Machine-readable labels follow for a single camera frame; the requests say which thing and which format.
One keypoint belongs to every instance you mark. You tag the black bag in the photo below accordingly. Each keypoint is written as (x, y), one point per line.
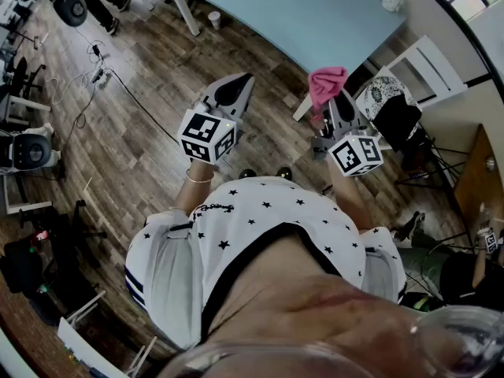
(21, 266)

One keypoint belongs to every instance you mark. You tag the black star chair base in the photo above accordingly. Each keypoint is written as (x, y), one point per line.
(80, 230)

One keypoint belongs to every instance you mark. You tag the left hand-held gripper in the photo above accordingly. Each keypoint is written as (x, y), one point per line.
(204, 132)

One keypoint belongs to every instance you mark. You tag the black mesh office chair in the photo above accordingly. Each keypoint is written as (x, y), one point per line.
(19, 75)

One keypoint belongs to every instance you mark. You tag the white table leg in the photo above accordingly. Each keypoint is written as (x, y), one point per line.
(302, 108)
(185, 10)

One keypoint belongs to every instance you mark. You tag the white metal rail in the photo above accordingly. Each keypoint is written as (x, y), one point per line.
(84, 309)

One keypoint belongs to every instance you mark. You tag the person's clear eyeglasses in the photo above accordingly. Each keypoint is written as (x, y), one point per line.
(464, 313)

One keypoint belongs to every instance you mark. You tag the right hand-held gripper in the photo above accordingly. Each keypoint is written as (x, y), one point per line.
(354, 156)

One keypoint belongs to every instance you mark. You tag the white desk frame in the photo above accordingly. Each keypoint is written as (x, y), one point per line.
(27, 207)
(27, 106)

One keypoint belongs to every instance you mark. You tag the white slatted chair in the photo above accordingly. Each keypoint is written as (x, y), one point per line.
(405, 59)

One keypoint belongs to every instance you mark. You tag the wooden table with black frame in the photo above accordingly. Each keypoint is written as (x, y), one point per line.
(476, 179)

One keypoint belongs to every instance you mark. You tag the person's bare neck and chin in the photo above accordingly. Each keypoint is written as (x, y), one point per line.
(299, 290)

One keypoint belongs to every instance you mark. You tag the black white round machine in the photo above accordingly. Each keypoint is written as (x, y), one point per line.
(33, 152)

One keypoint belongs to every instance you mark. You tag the pink cloth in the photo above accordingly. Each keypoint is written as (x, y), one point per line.
(327, 85)

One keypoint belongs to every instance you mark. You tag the white paper cup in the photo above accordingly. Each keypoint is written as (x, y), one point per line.
(214, 20)

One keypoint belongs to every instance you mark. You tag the person's shoe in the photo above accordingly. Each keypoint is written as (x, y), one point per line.
(246, 174)
(283, 172)

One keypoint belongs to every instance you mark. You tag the black garment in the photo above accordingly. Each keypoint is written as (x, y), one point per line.
(397, 120)

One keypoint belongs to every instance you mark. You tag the person's right shoe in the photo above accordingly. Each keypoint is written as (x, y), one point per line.
(283, 172)

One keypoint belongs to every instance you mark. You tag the person's left shoe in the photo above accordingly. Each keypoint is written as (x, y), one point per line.
(246, 174)

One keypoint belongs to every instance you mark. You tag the white board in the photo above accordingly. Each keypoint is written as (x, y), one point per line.
(78, 345)

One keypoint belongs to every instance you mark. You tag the person's white star-print shirt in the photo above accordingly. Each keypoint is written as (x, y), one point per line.
(244, 211)

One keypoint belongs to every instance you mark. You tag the black white patterned cushion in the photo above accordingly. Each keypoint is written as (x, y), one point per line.
(380, 93)

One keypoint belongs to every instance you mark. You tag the person's left forearm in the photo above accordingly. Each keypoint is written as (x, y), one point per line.
(193, 191)

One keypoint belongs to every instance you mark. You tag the person's right forearm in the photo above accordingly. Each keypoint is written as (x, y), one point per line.
(350, 199)

